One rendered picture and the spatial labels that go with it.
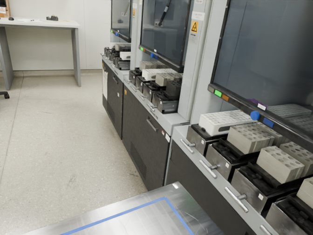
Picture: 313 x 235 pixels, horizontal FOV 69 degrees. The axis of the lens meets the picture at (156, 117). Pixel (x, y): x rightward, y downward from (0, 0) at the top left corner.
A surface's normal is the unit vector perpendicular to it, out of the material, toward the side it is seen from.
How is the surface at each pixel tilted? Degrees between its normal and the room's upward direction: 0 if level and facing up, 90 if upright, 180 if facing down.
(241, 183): 90
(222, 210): 90
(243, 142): 90
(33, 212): 0
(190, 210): 0
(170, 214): 0
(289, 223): 90
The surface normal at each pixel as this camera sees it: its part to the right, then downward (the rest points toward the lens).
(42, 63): 0.40, 0.44
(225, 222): -0.91, 0.11
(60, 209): 0.10, -0.89
